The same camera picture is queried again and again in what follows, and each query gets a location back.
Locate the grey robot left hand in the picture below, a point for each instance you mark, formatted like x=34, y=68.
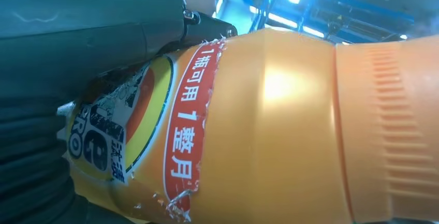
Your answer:
x=85, y=27

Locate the orange detergent bottle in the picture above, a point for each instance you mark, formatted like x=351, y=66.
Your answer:
x=274, y=130

